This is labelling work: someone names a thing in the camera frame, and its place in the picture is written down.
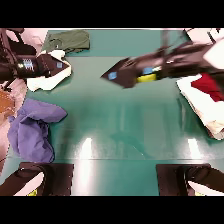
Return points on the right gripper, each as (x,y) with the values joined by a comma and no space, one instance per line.
(148,68)

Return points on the purple shirt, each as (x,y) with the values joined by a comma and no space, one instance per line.
(31,130)

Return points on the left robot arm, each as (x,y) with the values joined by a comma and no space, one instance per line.
(10,71)

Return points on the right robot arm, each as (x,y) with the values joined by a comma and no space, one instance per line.
(190,60)

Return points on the red garment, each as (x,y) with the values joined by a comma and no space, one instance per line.
(208,85)

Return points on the white garment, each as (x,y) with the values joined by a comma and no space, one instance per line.
(46,83)
(203,106)

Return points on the green garment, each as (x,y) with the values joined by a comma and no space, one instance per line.
(71,40)

